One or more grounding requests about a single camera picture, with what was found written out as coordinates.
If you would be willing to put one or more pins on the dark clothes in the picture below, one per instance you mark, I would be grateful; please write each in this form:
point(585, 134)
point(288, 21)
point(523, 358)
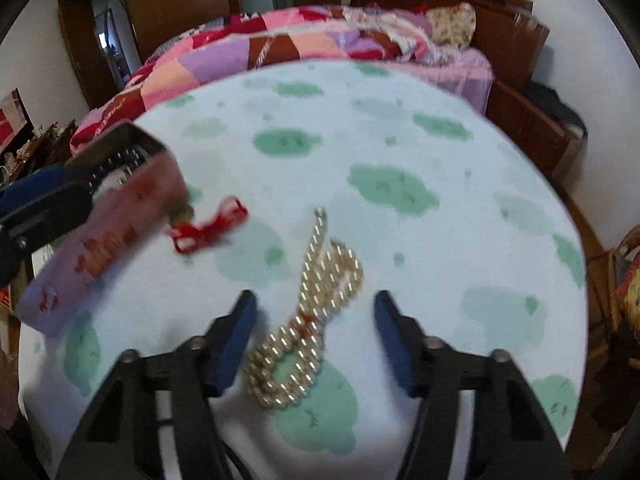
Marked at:
point(555, 102)

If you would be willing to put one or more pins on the colourful patterned cushion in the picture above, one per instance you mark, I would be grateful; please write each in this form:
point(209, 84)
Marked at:
point(632, 285)

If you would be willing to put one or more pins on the pink metal tin box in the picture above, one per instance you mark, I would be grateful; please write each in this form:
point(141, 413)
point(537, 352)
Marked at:
point(125, 220)

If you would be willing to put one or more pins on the wooden chair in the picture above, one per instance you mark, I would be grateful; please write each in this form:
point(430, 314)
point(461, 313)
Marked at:
point(602, 300)

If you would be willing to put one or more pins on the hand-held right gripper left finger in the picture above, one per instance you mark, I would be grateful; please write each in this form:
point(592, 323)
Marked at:
point(232, 347)

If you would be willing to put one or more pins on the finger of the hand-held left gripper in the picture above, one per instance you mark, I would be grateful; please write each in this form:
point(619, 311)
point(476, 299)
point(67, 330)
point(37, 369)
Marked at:
point(45, 205)

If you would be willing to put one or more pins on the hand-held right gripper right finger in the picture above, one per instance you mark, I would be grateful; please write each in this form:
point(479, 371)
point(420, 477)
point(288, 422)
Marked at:
point(395, 347)

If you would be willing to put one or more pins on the cluttered wooden side table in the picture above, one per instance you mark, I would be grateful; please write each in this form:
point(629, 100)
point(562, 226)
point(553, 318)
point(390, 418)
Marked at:
point(20, 152)

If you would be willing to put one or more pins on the patchwork quilt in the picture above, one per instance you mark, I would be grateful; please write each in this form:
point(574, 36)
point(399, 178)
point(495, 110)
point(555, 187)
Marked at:
point(225, 60)

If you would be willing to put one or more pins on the wooden bed headboard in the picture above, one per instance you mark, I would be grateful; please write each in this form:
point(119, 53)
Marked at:
point(505, 35)

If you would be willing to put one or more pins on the pink bed sheet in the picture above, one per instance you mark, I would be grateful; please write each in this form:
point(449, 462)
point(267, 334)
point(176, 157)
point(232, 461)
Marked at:
point(472, 75)

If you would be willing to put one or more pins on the floral pillow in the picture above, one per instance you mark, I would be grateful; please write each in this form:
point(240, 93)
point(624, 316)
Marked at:
point(452, 25)

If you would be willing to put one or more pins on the wooden wardrobe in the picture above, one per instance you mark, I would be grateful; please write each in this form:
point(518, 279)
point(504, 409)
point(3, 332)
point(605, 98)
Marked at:
point(190, 0)

